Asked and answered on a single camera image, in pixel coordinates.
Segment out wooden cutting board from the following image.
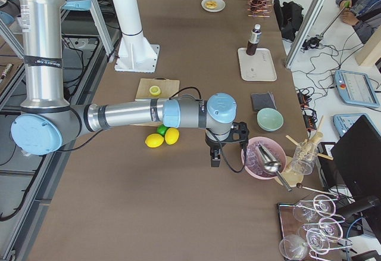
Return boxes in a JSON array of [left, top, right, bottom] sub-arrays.
[[135, 78, 180, 101]]

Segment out blue teach pendant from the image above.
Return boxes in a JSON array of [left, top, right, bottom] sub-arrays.
[[333, 113, 369, 138], [334, 70, 380, 108]]

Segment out white round plate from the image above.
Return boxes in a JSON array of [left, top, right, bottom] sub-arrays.
[[201, 0, 226, 13]]

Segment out pink bowl of ice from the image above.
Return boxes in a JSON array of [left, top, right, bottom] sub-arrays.
[[241, 136, 286, 180]]

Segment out green lime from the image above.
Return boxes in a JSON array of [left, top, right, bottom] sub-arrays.
[[157, 125, 169, 136]]

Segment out aluminium frame post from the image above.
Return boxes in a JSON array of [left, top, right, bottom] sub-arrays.
[[285, 0, 325, 70]]

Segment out yellow lemon near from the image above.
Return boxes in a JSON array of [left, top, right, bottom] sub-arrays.
[[145, 133, 164, 148]]

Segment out mint green bowl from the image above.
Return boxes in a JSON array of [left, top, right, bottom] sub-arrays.
[[257, 108, 284, 132]]

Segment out copper wire bottle rack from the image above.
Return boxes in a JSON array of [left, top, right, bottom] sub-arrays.
[[247, 0, 273, 18]]

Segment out black monitor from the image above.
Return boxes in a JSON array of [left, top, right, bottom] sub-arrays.
[[332, 115, 380, 198]]

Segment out cream rabbit tray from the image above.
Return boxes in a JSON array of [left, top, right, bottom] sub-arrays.
[[238, 48, 277, 82]]

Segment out yellow lemon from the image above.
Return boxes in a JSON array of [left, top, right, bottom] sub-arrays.
[[164, 128, 180, 145], [145, 133, 164, 148]]

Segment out grey folded cloth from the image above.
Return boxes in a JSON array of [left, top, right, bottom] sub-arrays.
[[251, 92, 277, 111]]

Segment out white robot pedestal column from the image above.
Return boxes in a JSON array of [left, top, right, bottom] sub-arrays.
[[113, 0, 160, 73]]

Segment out blue teach pendant upper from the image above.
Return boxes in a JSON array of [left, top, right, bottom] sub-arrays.
[[334, 70, 380, 108]]

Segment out twisted glazed donut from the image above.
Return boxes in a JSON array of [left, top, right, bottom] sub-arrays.
[[205, 0, 218, 10]]

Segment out yellow lemon far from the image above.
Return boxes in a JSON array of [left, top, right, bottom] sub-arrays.
[[164, 128, 180, 145]]

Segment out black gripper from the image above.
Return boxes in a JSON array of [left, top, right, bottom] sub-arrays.
[[205, 122, 249, 167]]

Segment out wine glass rack tray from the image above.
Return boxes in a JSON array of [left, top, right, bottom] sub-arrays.
[[277, 193, 352, 260]]

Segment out clear glass mug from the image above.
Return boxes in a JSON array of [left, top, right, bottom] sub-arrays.
[[291, 141, 317, 175]]

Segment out dark tea bottle on tray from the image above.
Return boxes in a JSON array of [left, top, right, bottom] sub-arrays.
[[246, 24, 261, 55]]

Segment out metal ice scoop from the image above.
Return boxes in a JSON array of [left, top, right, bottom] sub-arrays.
[[256, 144, 292, 192]]

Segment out half lemon slice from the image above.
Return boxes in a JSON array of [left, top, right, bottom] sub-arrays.
[[149, 85, 161, 97]]

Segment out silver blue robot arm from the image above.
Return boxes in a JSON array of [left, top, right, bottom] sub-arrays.
[[11, 0, 249, 167]]

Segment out person seated in background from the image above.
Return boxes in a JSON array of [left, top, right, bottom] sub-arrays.
[[336, 0, 380, 44]]

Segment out blue teach pendant lower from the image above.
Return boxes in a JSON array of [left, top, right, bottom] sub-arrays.
[[333, 113, 369, 138]]

